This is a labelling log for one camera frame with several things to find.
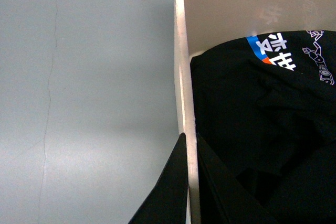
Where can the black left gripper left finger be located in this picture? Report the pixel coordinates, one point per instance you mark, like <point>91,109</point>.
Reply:
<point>167,201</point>

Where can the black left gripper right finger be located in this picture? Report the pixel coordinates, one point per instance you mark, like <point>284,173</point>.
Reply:
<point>222,198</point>

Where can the black printed t-shirt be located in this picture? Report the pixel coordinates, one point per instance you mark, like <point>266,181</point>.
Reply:
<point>265,105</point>

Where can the beige plastic laundry hamper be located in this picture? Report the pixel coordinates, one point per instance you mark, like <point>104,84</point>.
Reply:
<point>201,25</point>

